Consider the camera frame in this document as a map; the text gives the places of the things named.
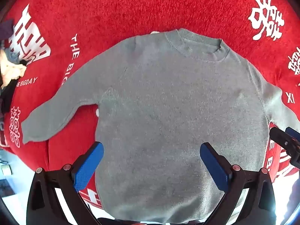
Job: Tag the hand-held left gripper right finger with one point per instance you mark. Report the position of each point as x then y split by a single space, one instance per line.
214 166

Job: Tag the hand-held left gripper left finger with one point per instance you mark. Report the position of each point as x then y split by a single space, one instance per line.
88 166

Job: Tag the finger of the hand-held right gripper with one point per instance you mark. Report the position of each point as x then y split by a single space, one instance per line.
294 133
281 139

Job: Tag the grey sweater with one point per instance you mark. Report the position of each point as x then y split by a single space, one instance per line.
164 110

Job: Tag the dark garment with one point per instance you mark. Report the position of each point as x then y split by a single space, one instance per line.
9 96

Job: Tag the cream garment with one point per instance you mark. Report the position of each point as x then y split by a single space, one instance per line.
9 72

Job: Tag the blue denim garment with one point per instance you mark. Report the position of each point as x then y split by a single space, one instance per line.
13 55

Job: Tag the purple garment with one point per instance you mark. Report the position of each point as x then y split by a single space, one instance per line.
7 30

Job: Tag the red printed blanket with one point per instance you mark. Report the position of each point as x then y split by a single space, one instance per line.
117 9

